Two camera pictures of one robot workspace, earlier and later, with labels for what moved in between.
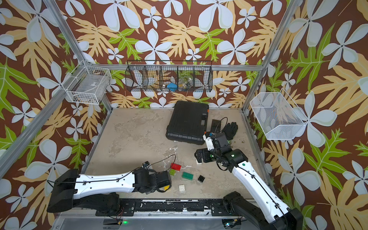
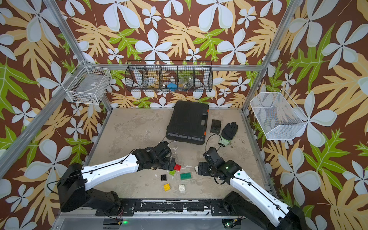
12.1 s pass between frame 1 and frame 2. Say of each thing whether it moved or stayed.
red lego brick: stayed
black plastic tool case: stayed
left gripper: moved
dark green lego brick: stayed
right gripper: moved
